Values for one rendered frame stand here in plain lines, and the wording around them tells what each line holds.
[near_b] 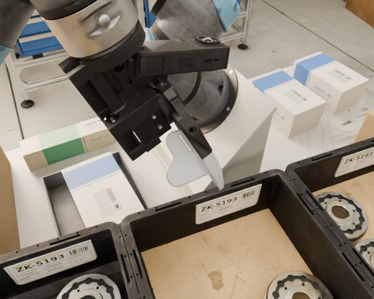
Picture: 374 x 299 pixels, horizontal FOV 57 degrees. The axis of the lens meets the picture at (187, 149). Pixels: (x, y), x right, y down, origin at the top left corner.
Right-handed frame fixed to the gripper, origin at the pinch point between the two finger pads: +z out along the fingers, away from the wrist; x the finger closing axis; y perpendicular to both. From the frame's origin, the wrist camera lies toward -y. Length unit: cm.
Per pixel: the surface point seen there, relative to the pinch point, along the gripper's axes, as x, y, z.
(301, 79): -39, -53, 44
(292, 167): 0.1, -14.7, 18.2
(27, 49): -186, 17, 38
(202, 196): -2.9, 1.6, 12.2
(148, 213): -4.3, 10.2, 9.0
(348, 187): 3.2, -24.6, 32.7
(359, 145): 2.5, -28.6, 23.3
